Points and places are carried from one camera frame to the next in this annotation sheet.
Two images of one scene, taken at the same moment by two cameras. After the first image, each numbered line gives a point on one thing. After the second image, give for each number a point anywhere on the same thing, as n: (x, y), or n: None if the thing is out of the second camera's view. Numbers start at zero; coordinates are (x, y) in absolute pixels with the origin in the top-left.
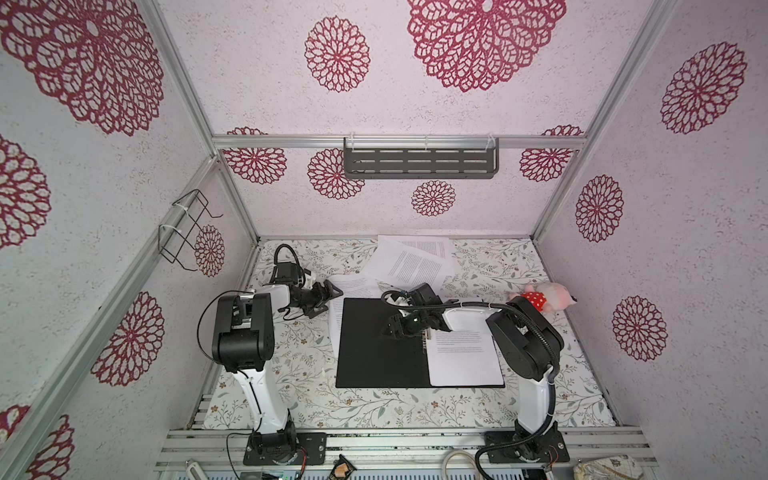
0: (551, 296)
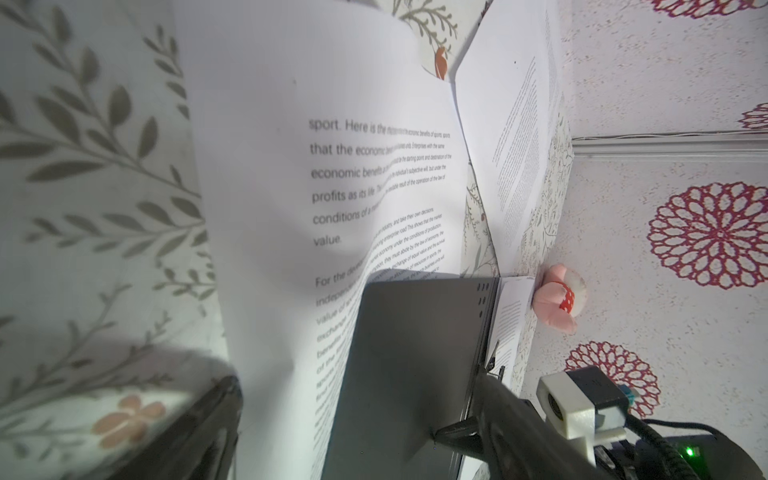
0: (559, 298)
